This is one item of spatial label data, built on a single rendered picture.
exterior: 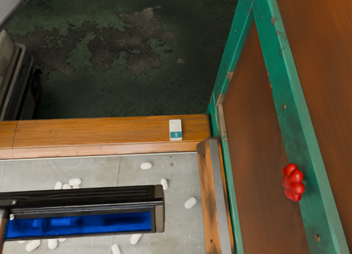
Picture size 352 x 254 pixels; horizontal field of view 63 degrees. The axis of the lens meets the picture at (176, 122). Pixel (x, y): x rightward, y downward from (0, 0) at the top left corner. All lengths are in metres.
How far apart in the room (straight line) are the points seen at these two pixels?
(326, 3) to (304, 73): 0.08
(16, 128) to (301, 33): 0.82
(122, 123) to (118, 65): 1.11
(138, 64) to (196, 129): 1.15
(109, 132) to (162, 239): 0.34
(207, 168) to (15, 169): 0.55
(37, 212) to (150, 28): 1.81
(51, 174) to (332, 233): 0.75
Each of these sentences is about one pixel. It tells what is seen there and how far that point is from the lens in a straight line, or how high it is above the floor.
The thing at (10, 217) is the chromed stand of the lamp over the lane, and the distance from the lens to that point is 0.51.
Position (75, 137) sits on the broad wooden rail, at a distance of 0.91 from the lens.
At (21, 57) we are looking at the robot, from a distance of 1.72.
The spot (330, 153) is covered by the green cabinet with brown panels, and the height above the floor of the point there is 1.29.
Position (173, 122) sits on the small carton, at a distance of 0.87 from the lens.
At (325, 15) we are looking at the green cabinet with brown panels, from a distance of 0.36.
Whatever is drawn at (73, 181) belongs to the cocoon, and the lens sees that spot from 0.87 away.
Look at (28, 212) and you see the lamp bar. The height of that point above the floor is 1.11.
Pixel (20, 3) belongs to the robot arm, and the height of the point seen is 1.07.
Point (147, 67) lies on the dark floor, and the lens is 1.95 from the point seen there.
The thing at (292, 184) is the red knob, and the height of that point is 1.25.
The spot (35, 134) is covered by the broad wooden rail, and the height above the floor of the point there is 0.76.
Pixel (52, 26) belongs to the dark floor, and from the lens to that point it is 2.30.
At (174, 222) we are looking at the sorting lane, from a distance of 0.83.
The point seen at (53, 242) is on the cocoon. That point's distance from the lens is 0.85.
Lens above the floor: 1.57
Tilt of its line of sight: 64 degrees down
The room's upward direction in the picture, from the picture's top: 5 degrees clockwise
